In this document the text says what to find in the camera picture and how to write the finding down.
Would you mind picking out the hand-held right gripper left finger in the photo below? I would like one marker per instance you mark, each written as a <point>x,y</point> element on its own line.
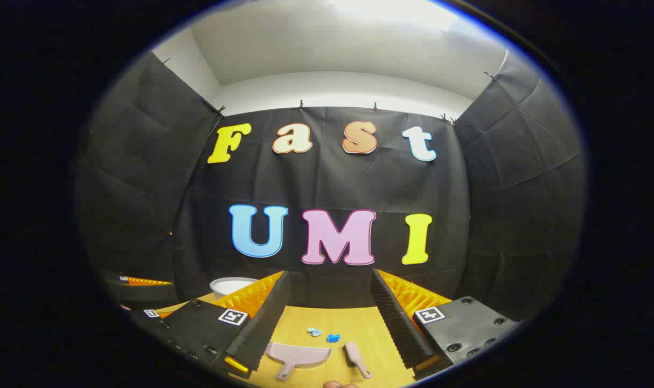
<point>270,323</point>

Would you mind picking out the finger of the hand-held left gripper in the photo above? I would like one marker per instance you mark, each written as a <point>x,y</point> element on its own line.
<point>144,295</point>
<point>146,323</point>

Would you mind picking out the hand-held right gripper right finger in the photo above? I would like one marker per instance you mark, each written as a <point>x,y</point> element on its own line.
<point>394,318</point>

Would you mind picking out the mauve plastic dustpan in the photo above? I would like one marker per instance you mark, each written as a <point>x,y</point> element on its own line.
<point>300,355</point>

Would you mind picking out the light blue paper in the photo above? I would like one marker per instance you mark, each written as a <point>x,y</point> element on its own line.
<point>314,332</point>

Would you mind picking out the small mauve broom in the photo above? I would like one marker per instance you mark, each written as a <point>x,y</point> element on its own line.
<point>354,353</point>

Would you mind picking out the white ribbed garbage bin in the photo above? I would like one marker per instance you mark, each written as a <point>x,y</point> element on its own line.
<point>230,285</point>

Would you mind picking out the yellow wooden desktop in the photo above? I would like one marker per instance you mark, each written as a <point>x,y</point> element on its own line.
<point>359,323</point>

